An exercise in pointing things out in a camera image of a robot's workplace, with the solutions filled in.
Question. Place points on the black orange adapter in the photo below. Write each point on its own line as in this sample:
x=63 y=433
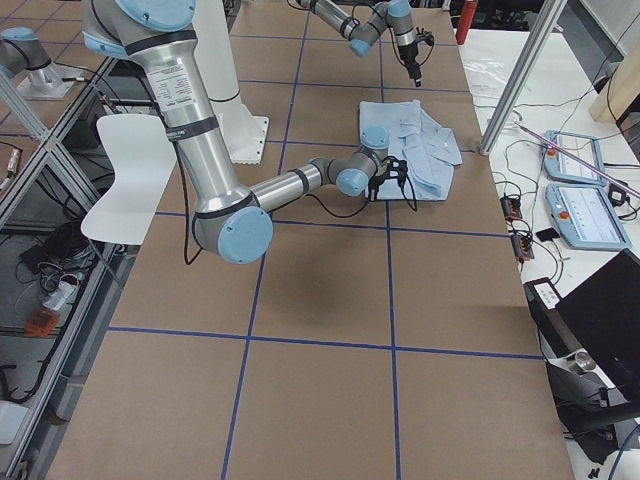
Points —
x=522 y=247
x=511 y=208

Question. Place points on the orange box under table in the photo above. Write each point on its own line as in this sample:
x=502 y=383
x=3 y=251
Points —
x=41 y=324

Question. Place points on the upper blue teach pendant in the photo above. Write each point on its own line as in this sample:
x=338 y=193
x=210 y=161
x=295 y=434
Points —
x=561 y=168

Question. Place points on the aluminium frame post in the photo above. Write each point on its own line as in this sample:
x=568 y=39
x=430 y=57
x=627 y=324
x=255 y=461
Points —
x=536 y=40

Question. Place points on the white plastic chair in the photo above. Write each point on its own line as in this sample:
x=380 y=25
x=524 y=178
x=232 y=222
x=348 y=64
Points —
x=143 y=160

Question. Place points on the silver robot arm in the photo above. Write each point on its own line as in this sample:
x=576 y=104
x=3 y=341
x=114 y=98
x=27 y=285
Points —
x=230 y=219
x=366 y=24

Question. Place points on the lower blue teach pendant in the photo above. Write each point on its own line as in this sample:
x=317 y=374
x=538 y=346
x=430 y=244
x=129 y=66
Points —
x=584 y=217

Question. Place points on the black orange adapter upper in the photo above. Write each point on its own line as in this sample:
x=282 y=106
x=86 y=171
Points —
x=511 y=208

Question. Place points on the light blue button shirt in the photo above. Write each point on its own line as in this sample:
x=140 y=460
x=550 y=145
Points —
x=430 y=149

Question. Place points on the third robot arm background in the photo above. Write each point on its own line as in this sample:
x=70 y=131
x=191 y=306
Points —
x=22 y=52

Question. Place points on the blue teach pendant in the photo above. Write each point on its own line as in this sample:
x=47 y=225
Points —
x=584 y=217
x=561 y=168

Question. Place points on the black laptop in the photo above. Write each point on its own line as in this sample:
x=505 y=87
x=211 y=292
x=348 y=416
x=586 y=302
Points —
x=601 y=315

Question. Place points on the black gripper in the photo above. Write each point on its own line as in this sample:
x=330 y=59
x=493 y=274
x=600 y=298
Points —
x=408 y=56
x=378 y=178

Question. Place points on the black orange adapter lower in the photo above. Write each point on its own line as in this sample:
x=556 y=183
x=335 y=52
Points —
x=522 y=247

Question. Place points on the red bottle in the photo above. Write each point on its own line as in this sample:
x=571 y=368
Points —
x=465 y=20

